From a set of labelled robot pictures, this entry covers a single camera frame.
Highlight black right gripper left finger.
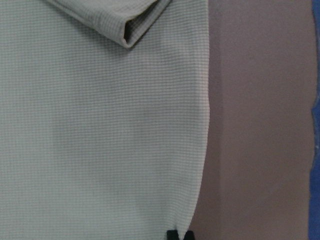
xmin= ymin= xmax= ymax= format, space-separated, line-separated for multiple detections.
xmin=166 ymin=229 xmax=180 ymax=240

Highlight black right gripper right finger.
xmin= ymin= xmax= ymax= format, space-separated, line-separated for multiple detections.
xmin=183 ymin=230 xmax=195 ymax=240

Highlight olive green long-sleeve shirt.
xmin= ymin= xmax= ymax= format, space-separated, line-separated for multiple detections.
xmin=0 ymin=0 xmax=210 ymax=240

